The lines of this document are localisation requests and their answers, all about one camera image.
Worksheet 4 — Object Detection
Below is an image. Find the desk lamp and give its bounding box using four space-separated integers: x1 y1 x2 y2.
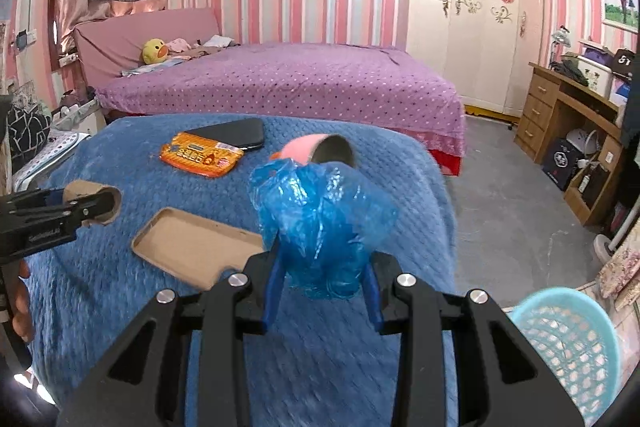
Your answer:
550 26 573 68

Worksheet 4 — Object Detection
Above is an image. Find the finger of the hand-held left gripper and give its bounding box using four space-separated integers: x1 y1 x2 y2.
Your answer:
27 189 115 229
0 187 67 210

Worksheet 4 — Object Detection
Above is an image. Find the white storage box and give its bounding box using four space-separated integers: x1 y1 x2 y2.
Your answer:
577 52 613 98

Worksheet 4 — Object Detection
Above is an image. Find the person's left hand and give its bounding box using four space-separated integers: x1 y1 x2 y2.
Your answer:
9 259 35 344

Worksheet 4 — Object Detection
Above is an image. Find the pink headboard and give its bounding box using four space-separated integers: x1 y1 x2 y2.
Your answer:
72 7 223 90

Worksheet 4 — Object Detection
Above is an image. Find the black phone case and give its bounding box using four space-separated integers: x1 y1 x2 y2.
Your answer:
190 117 266 152

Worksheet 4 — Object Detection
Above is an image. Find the black white patterned cloth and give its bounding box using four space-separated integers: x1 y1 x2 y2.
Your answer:
6 104 53 172

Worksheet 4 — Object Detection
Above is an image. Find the orange snack packet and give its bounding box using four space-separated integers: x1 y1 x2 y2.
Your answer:
159 132 245 179

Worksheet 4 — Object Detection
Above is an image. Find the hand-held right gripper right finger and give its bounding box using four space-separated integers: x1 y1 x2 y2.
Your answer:
362 251 586 427

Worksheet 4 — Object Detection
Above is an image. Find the wooden desk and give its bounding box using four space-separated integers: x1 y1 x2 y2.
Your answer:
514 62 626 228

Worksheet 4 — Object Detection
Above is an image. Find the turquoise plastic basket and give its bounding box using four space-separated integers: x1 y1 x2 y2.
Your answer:
506 288 623 427

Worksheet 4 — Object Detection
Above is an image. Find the round cardboard tube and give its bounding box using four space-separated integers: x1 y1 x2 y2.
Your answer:
62 179 123 228

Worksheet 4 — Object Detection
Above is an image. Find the floral cloth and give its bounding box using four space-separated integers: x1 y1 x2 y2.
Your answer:
597 239 640 313

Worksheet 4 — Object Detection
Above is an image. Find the pink mug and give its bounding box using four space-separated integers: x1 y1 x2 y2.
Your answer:
270 133 360 168

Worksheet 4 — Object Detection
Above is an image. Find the blue plastic bag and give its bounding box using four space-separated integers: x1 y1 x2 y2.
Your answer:
248 158 399 303

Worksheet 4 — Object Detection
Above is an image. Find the blue fleece blanket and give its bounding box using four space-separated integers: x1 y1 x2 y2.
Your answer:
20 114 458 427

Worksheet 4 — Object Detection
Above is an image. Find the purple dotted bed cover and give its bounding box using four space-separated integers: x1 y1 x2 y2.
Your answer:
95 42 468 158

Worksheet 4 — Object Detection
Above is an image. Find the small wall picture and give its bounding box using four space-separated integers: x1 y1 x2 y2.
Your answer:
601 0 640 32

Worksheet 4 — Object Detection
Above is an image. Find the cream wardrobe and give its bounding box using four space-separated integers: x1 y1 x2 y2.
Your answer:
406 0 543 115

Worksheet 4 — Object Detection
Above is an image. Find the pile of clothes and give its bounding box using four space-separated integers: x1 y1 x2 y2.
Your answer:
167 34 236 58

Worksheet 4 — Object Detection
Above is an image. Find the black printed box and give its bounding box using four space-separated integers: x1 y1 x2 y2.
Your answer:
542 138 583 192

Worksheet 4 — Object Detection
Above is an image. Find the yellow duck plush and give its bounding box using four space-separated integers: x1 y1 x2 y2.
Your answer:
141 38 168 65

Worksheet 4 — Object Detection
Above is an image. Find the polka dot cushion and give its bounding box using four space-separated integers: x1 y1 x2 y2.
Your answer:
12 132 91 188

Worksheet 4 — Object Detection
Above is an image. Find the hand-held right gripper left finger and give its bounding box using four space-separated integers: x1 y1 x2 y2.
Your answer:
56 247 284 427

